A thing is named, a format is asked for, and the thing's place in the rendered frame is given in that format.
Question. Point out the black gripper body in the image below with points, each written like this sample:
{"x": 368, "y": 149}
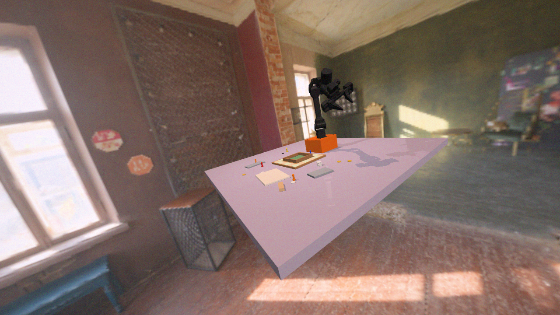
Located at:
{"x": 336, "y": 95}

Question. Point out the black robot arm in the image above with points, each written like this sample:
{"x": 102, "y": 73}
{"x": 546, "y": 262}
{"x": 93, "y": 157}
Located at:
{"x": 320, "y": 85}

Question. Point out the beige rectangular sheet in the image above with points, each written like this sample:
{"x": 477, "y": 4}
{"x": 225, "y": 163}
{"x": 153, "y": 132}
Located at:
{"x": 271, "y": 176}

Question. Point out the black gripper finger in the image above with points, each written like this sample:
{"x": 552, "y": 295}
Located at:
{"x": 347, "y": 95}
{"x": 333, "y": 105}

